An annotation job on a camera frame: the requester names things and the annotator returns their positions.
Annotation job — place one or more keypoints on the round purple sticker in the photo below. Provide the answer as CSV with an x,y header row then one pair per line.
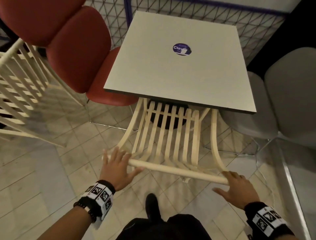
x,y
182,49

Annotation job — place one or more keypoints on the person's black shoe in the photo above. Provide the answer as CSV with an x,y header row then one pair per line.
x,y
153,207

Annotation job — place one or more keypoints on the square grey table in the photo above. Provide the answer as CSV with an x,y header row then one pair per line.
x,y
177,81

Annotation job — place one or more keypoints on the person's left thumb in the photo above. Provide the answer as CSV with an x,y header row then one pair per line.
x,y
136,171

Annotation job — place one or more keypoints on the grey upholstered chair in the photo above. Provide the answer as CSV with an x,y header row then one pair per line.
x,y
291,94

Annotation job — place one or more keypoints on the person's right thumb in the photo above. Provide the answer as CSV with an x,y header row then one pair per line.
x,y
220,190

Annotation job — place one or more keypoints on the person's left middle finger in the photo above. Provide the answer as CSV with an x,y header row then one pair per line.
x,y
121,154

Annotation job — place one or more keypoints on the cream slatted wooden chair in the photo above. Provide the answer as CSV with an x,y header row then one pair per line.
x,y
11,52
172,170

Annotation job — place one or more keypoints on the person's black trousers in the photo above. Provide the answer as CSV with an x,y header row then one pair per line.
x,y
163,228

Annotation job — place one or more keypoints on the person's right hand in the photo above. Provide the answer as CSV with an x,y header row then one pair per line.
x,y
243,192

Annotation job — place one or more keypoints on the person's left hand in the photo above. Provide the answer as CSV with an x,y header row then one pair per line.
x,y
116,173

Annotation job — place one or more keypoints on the red upholstered chair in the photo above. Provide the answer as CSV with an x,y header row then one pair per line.
x,y
34,19
76,49

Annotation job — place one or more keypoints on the black wristband with marker tags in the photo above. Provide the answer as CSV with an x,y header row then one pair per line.
x,y
265,220
101,194

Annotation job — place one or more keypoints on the metal floor rail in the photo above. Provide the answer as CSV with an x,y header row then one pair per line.
x,y
293,192

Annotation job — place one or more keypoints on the person's left forearm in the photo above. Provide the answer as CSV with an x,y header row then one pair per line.
x,y
69,226

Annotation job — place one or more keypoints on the person's left little finger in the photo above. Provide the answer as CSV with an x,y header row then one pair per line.
x,y
105,159

